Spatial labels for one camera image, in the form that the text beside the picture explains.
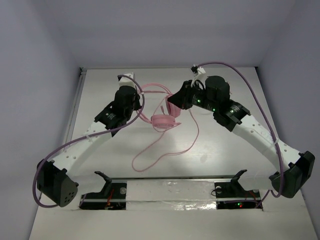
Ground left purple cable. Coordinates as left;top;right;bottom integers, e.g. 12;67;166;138
32;74;145;209

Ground silver foil strip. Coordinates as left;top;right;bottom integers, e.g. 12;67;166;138
126;179;217;211

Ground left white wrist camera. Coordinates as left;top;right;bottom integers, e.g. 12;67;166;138
117;72;136;88

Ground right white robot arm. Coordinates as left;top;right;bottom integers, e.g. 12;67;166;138
168;76;315;199

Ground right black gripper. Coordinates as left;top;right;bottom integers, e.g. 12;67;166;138
167;80;218;113

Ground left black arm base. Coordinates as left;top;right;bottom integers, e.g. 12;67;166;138
79;171;127;211

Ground pink headphone cable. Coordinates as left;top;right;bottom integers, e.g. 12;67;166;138
131;106;201;173

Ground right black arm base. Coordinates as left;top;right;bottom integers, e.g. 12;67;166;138
210;169;263;210

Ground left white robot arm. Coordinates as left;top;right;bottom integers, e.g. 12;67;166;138
32;83;146;209

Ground pink headphones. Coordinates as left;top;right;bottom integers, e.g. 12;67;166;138
139;83;181;132

